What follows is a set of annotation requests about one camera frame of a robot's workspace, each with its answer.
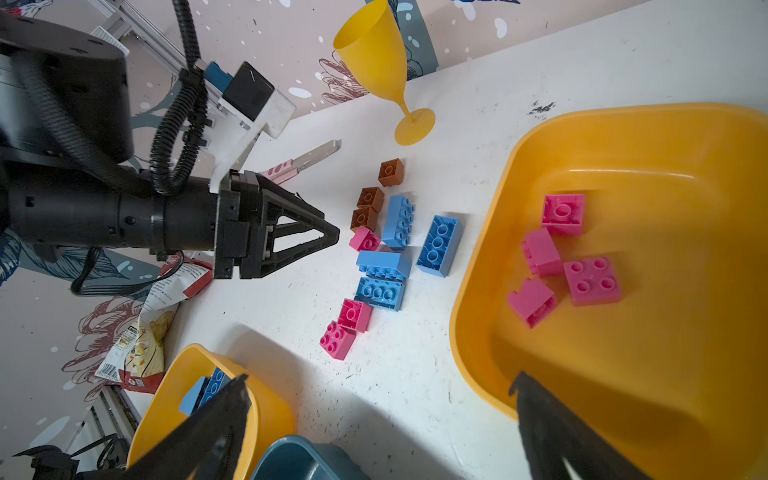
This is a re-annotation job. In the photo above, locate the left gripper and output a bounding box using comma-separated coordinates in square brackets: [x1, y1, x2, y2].
[214, 171, 340, 279]

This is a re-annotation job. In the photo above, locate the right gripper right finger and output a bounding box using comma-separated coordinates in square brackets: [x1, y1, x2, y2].
[509, 372, 648, 479]

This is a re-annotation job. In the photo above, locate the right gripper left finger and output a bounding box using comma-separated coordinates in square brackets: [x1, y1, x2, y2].
[120, 374, 251, 479]

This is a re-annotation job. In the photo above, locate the blue lego brick slanted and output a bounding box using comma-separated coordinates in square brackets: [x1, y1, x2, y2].
[179, 376, 210, 415]

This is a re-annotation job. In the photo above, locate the blue lego brick long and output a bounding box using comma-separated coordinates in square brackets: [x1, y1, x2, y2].
[198, 368, 231, 407]

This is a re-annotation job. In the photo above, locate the brown lego stack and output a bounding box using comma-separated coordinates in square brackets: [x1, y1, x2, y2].
[350, 187, 385, 232]

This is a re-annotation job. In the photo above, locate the brown lego brick top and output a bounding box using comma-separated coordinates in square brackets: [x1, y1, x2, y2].
[378, 158, 405, 187]

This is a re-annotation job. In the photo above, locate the blue lego brick underside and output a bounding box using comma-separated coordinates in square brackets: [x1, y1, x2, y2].
[354, 277, 406, 311]

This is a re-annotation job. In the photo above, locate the pink lego brick bottom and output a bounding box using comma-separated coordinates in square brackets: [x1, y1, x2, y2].
[319, 321, 356, 361]

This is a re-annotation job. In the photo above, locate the pink lego brick top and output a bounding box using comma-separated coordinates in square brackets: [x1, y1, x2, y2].
[541, 194, 586, 237]

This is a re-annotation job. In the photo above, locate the large blue lego brick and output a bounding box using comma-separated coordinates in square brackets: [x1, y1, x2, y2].
[356, 251, 412, 282]

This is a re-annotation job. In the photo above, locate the pink lego brick small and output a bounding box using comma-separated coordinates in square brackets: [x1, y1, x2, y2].
[337, 299, 372, 333]

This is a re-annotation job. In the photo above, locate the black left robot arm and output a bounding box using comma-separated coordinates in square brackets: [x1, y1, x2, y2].
[1, 1, 340, 296]

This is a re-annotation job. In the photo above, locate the pink lego brick hidden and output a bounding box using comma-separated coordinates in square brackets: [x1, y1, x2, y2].
[349, 226, 381, 252]

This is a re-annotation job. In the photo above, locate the yellow tray front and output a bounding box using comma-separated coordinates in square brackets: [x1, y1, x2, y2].
[127, 344, 296, 479]

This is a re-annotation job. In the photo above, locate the yellow tray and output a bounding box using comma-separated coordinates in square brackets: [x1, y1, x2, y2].
[450, 103, 767, 479]
[127, 344, 296, 479]

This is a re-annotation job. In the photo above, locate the dark teal tray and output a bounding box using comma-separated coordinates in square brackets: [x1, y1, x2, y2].
[251, 435, 369, 480]

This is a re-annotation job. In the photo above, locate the red snack bag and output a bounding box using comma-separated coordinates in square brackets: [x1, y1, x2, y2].
[95, 259, 213, 394]

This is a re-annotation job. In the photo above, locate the yellow tray right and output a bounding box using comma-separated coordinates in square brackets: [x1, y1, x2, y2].
[450, 103, 767, 479]

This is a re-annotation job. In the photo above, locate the yellow plastic goblet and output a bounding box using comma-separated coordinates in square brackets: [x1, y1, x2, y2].
[333, 0, 436, 146]

